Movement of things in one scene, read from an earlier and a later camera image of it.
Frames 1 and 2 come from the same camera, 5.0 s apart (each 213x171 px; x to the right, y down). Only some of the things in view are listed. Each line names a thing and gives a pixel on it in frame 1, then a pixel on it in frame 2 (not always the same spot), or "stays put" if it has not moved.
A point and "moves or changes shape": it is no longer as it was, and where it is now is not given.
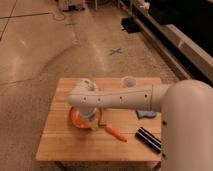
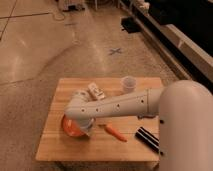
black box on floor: [131, 24] stays put
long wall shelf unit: [181, 32] stays put
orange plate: [84, 121] moves or changes shape
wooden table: [59, 140] stays put
